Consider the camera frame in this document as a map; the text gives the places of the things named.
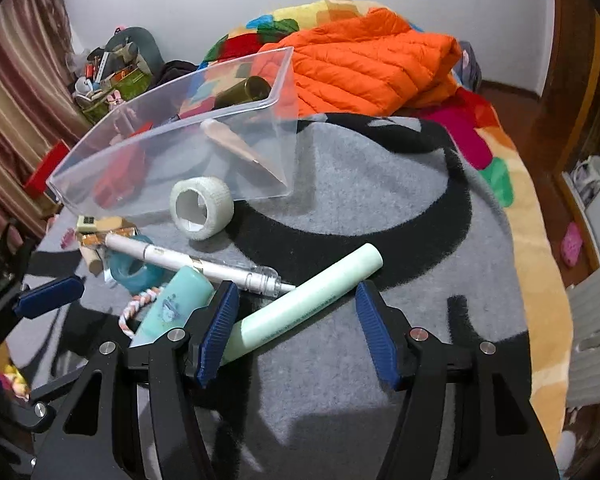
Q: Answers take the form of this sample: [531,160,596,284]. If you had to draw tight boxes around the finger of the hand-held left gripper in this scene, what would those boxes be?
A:
[0,275,87,321]
[17,360,98,435]

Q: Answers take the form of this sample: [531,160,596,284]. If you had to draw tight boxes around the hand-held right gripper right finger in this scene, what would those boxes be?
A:
[355,280,563,480]

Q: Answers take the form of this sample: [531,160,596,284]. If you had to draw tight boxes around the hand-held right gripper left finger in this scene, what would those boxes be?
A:
[32,280,241,480]

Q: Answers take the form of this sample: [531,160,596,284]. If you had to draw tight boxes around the teal cream tube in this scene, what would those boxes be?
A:
[129,266,216,348]

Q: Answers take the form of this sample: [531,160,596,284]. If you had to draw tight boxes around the cork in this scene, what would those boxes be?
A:
[80,245,106,276]

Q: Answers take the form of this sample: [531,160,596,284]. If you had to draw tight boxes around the light green tube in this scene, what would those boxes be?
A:
[220,242,384,366]

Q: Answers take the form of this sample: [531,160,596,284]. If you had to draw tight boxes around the pink white braided rope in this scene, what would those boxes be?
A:
[118,285,166,343]

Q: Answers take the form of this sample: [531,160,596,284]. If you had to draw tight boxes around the small gold green box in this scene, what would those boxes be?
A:
[76,214,137,248]

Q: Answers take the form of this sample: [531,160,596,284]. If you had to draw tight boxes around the teal tape roll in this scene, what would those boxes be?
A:
[104,235,167,293]

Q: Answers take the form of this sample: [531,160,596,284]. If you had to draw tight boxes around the white cosmetic pen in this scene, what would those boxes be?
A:
[105,232,297,295]

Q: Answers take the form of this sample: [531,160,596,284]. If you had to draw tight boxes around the white tape roll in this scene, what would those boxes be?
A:
[169,176,235,241]

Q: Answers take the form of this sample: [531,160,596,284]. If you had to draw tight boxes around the clear plastic storage box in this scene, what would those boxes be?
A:
[46,46,297,218]

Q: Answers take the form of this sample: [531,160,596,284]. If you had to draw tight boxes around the beige cosmetic tube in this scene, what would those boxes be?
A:
[201,119,281,181]

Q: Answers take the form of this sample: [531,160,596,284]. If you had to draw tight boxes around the brown glass bottle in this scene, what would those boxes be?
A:
[214,76,272,111]

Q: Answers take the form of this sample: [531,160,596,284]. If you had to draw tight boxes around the yellow pink plush item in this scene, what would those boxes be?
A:
[0,362,31,401]

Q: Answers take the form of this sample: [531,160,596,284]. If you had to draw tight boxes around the red box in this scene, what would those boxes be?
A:
[24,140,71,198]

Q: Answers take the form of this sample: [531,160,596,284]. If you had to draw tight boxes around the grey black blanket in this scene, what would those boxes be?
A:
[5,112,531,480]

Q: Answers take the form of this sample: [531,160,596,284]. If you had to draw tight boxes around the red object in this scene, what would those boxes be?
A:
[94,147,148,208]

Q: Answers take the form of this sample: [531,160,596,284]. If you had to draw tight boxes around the striped curtain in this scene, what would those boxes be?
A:
[0,0,88,238]

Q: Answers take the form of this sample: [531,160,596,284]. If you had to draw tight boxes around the pink item on floor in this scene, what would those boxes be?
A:
[561,221,583,263]

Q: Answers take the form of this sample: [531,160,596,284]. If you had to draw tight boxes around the colourful patchwork blanket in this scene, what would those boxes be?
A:
[200,0,573,441]

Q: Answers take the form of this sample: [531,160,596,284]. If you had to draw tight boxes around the white plastic chair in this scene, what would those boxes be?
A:
[565,265,600,406]

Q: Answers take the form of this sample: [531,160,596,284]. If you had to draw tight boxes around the green box of clutter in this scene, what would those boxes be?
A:
[72,50,156,123]

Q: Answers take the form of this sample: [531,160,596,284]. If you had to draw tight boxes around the dark cloth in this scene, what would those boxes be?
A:
[152,60,198,93]

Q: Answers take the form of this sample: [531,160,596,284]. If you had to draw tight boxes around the grey neck pillow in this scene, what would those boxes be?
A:
[102,26,165,76]

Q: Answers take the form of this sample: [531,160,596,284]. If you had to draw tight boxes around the orange down jacket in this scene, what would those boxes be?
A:
[257,7,463,118]

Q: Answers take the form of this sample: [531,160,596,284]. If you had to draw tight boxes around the grey bag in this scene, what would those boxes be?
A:
[460,40,482,92]

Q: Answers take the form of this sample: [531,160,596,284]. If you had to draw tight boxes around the wooden door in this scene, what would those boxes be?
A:
[542,0,600,176]

